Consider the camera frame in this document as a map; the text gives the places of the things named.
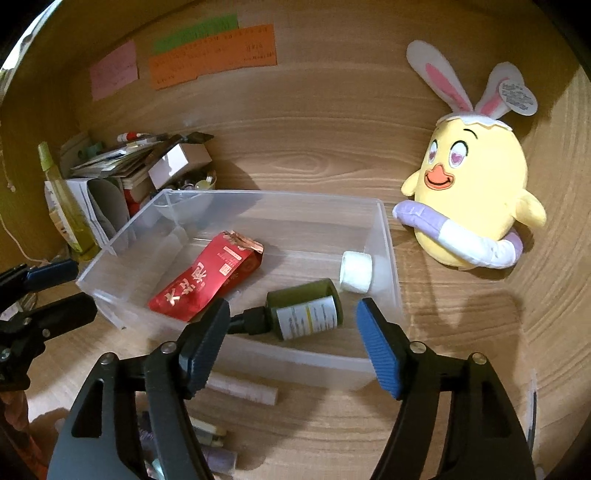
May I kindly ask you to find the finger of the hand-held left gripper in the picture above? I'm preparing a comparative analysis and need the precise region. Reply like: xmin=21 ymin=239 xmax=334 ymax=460
xmin=0 ymin=292 xmax=99 ymax=344
xmin=0 ymin=259 xmax=79 ymax=294

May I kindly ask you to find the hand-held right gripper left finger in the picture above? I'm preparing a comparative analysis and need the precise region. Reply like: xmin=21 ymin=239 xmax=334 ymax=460
xmin=46 ymin=299 xmax=232 ymax=480

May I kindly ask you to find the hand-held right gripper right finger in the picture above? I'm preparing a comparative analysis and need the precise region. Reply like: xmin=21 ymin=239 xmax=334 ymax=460
xmin=355 ymin=298 xmax=539 ymax=480

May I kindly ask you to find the clear bottle with white cap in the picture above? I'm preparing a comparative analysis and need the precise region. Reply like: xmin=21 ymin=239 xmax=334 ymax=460
xmin=339 ymin=250 xmax=393 ymax=296

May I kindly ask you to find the red foil packet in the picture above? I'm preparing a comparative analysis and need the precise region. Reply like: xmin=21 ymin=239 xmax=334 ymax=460
xmin=148 ymin=231 xmax=265 ymax=323

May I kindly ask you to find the dark green pump bottle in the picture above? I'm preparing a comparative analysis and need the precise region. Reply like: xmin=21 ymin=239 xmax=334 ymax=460
xmin=228 ymin=278 xmax=344 ymax=342

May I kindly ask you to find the clear plastic storage bin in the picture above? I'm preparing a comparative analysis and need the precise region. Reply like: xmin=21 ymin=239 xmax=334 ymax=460
xmin=75 ymin=188 xmax=402 ymax=391

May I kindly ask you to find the person's left forearm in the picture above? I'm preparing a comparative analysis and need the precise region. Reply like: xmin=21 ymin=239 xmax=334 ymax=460
xmin=0 ymin=392 xmax=47 ymax=480

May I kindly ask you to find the pale pink tube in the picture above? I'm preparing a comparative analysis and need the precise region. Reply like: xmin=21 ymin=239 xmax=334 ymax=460
xmin=205 ymin=373 xmax=279 ymax=406

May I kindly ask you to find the yellow-green spray bottle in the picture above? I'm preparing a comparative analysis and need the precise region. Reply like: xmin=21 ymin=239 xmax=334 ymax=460
xmin=38 ymin=141 xmax=100 ymax=254

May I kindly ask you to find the white open carton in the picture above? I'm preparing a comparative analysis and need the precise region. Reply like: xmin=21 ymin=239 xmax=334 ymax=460
xmin=45 ymin=178 xmax=130 ymax=247

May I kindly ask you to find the pile of papers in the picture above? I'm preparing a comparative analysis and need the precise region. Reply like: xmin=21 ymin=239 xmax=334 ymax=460
xmin=69 ymin=134 xmax=167 ymax=178

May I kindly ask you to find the small white cardboard box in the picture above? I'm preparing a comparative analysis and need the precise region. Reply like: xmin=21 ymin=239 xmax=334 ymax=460
xmin=148 ymin=143 xmax=213 ymax=190

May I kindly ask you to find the yellow chick plush toy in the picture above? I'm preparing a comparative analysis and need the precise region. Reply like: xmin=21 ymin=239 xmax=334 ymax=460
xmin=392 ymin=39 xmax=548 ymax=271

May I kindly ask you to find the pink sticky note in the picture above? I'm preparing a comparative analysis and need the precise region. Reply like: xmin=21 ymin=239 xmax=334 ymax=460
xmin=89 ymin=39 xmax=139 ymax=101

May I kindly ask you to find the orange sticky note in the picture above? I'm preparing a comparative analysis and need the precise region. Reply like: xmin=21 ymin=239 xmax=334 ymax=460
xmin=148 ymin=24 xmax=277 ymax=90

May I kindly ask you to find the green sticky note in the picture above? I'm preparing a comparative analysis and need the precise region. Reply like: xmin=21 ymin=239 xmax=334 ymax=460
xmin=151 ymin=14 xmax=238 ymax=52

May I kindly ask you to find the white cord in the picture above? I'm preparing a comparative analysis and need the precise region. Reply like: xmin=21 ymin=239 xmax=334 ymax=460
xmin=0 ymin=138 xmax=47 ymax=265

